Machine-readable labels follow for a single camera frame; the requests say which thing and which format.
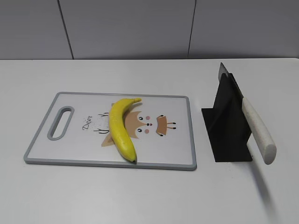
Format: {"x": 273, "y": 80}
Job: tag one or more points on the yellow plastic banana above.
{"x": 118, "y": 131}

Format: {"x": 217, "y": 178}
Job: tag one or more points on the white-handled kitchen knife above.
{"x": 262, "y": 136}

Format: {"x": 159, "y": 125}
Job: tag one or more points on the white grey-rimmed cutting board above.
{"x": 75, "y": 132}

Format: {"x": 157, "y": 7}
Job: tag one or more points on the black knife stand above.
{"x": 227, "y": 128}

